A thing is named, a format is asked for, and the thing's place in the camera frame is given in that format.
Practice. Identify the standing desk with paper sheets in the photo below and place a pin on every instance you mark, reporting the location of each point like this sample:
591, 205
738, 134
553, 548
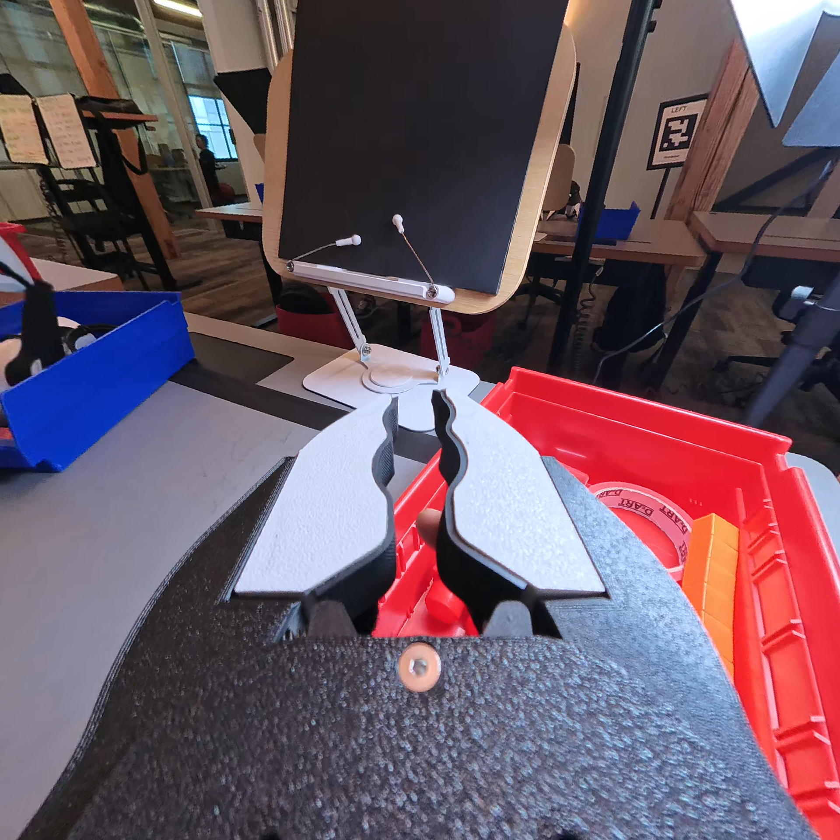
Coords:
65, 138

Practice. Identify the blue plastic bin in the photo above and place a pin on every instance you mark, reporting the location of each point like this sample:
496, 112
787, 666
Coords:
610, 223
98, 394

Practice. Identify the orange tool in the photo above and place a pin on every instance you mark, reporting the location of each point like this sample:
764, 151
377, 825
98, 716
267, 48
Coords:
712, 577

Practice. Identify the red plastic bin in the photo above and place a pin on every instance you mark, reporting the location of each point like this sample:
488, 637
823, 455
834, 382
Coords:
656, 446

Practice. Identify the black board with pale rim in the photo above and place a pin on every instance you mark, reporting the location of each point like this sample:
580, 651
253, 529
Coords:
407, 131

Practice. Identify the wooden support post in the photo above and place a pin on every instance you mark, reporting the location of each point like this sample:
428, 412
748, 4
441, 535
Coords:
98, 79
715, 131

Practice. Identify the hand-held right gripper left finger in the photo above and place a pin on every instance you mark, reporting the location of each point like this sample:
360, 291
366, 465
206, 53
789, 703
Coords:
321, 525

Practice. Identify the black light stand pole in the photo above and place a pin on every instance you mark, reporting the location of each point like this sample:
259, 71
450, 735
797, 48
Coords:
800, 354

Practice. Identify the pale board on stand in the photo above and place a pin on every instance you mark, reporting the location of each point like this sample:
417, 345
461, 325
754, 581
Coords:
561, 177

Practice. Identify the black cap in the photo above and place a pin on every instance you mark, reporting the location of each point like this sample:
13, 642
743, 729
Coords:
305, 298

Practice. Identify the black office chair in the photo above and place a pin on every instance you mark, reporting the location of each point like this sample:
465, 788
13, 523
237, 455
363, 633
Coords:
814, 328

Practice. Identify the studio light panel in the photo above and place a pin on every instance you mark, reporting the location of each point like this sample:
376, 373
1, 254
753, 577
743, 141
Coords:
781, 52

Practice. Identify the white paper roll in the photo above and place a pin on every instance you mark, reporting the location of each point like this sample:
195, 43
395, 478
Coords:
71, 331

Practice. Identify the wooden office desk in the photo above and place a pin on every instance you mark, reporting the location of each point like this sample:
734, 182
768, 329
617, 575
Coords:
774, 233
643, 243
229, 213

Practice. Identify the black flag panel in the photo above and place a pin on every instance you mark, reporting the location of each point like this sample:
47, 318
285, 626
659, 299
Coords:
246, 98

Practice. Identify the red toy block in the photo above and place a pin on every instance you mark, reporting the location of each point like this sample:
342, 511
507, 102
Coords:
446, 602

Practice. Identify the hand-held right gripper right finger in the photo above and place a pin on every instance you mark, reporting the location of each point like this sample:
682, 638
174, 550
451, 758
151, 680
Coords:
518, 525

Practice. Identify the black bag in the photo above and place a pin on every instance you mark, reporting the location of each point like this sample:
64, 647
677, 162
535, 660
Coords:
630, 308

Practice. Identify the red tote bag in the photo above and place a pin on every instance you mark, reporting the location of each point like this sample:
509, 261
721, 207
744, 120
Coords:
308, 328

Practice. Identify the fiducial marker sign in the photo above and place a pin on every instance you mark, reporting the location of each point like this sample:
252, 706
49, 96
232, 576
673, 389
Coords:
676, 131

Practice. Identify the grey side table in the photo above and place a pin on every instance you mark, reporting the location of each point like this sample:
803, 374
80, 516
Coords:
72, 272

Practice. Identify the red storage tote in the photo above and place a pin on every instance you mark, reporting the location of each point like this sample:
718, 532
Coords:
10, 231

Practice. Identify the red tape roll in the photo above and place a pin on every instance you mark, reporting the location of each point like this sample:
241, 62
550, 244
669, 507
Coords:
646, 505

